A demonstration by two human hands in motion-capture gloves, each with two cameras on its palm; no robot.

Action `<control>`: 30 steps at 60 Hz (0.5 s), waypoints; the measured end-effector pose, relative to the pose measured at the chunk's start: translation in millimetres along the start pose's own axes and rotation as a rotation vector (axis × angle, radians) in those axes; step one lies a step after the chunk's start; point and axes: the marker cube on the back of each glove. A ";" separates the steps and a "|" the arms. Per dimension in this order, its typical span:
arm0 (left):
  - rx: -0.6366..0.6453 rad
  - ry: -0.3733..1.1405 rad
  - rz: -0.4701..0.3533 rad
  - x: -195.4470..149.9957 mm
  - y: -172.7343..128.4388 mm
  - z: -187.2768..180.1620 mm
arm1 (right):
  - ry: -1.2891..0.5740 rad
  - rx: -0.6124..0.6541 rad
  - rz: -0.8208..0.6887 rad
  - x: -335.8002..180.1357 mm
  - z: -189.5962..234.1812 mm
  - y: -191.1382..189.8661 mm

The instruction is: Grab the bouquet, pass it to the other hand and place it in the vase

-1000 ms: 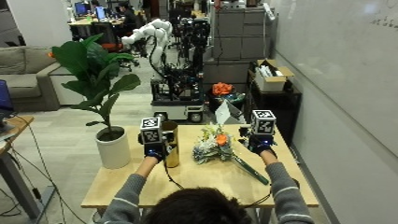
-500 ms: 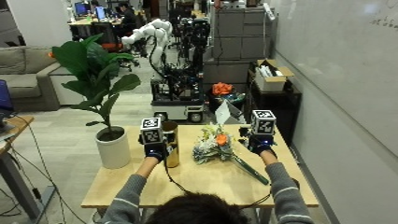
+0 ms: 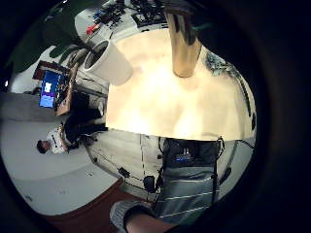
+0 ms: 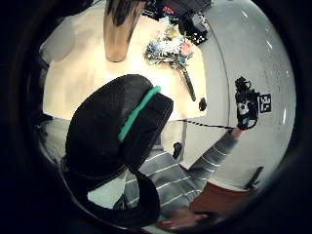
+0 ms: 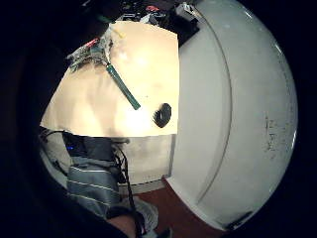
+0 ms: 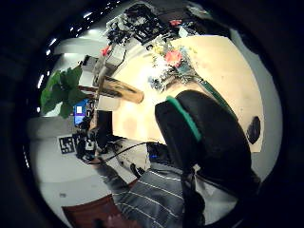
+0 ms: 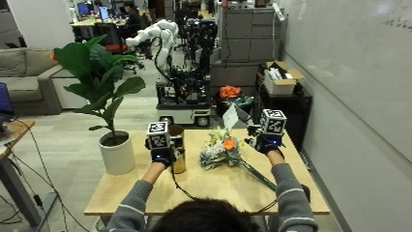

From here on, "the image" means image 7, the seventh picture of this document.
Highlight person's right hand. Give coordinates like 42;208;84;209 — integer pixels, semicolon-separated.
244;125;285;157

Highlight person's left hand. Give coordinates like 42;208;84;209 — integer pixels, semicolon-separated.
144;137;177;168

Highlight gold metal vase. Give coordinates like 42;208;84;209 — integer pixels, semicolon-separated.
166;125;188;175

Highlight white marker cube on left glove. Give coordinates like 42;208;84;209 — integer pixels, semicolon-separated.
145;121;172;150

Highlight white marker cube on glove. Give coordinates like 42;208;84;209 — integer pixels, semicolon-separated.
258;108;288;136
145;121;172;150

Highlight white marker cube on right glove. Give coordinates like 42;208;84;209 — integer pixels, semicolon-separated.
258;108;288;136

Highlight flower bouquet with orange bloom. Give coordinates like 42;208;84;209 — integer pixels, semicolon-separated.
198;127;280;192

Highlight white plant pot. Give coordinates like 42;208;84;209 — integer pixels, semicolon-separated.
97;130;136;176

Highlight black cabinet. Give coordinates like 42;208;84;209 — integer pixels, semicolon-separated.
253;72;314;153

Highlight wooden table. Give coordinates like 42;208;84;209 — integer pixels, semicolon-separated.
82;129;332;217

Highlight orange flower bunch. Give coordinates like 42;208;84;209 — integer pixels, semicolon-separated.
218;84;244;101

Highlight cardboard box with papers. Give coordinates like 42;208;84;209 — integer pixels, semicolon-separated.
261;61;306;97

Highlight the person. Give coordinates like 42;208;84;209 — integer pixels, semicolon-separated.
104;149;318;232

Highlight white mobile robot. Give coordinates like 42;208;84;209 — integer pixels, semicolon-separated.
125;18;220;128

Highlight green potted plant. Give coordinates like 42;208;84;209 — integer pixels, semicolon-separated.
53;34;146;147

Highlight whiteboard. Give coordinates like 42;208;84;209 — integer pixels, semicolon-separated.
278;0;412;163

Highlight grey filing cabinets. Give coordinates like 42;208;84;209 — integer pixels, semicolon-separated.
217;7;285;64

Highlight wooden side desk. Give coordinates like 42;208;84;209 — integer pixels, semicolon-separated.
0;119;58;229

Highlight grey sofa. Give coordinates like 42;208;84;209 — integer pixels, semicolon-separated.
0;47;90;116

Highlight blue monitor screen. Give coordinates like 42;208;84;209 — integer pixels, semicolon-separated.
0;82;16;116

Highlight office desk with monitors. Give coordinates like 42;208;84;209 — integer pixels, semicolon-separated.
69;2;130;41

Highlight black glove cable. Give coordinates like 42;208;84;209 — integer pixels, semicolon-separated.
168;160;204;201

